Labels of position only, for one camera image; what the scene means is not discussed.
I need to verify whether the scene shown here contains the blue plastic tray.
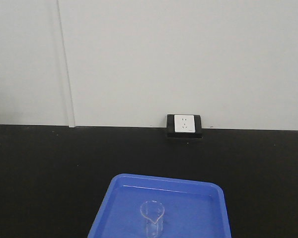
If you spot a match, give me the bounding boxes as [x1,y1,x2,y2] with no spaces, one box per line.
[88,174,231,238]

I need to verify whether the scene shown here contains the clear glass beaker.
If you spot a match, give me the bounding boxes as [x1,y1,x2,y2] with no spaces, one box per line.
[140,200,165,238]

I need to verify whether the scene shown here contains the white wall conduit strip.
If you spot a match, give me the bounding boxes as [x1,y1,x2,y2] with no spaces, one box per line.
[55,0,76,128]

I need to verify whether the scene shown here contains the white wall power socket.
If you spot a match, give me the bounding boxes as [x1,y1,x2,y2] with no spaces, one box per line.
[166,114,202,139]

